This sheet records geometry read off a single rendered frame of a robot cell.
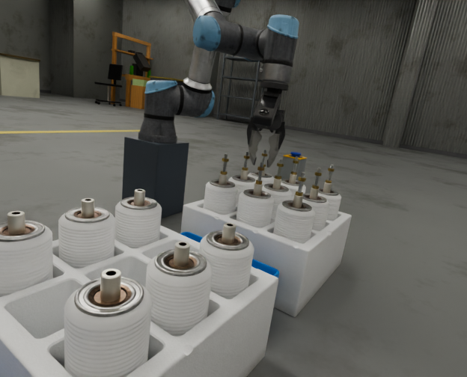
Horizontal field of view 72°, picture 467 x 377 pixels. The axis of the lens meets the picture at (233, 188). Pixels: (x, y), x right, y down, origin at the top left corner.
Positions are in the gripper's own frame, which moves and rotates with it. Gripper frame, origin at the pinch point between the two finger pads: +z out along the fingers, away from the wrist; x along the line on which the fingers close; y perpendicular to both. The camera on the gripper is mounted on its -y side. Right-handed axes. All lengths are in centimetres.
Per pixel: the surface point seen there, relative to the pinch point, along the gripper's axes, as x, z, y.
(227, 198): 7.9, 12.2, 1.3
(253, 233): -1.8, 17.1, -8.2
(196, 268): 1.7, 8.9, -44.7
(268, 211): -4.1, 12.5, -2.1
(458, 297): -64, 34, 17
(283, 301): -12.1, 31.3, -12.3
